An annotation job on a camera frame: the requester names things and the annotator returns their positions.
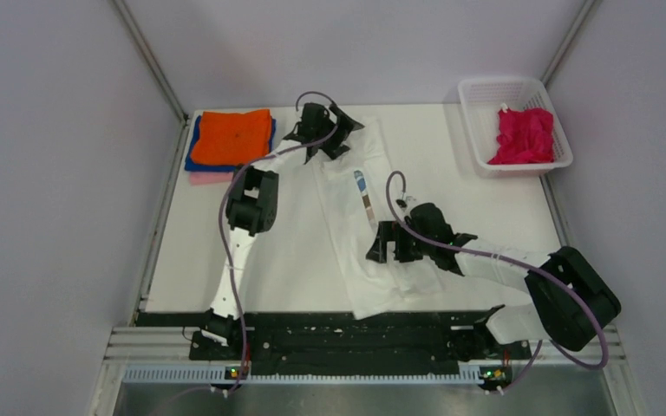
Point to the right metal frame post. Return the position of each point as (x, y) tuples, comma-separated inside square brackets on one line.
[(577, 26)]

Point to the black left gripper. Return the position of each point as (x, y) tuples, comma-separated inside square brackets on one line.
[(346, 126)]

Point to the crumpled red t shirt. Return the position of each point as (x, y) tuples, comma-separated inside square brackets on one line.
[(525, 137)]

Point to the metal frame post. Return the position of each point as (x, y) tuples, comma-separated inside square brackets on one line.
[(152, 64), (577, 26)]

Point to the folded orange t shirt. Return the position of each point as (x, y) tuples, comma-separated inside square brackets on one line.
[(232, 137)]

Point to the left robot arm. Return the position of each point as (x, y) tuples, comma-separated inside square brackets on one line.
[(250, 204)]

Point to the folded pink t shirt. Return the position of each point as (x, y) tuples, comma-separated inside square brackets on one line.
[(209, 178)]

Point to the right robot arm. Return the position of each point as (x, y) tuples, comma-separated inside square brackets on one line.
[(569, 302)]

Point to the folded blue t shirt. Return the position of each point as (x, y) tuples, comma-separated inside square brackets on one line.
[(191, 166)]

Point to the white printed t shirt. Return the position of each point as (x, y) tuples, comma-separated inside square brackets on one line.
[(351, 189)]

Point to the left metal frame post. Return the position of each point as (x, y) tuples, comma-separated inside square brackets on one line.
[(152, 64)]

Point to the white plastic laundry basket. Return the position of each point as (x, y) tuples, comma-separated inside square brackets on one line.
[(484, 99)]

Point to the white slotted cable duct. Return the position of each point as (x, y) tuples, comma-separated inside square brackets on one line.
[(207, 374)]

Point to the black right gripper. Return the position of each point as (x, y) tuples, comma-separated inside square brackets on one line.
[(390, 230)]

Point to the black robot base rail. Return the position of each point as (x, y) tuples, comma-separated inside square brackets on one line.
[(337, 344)]

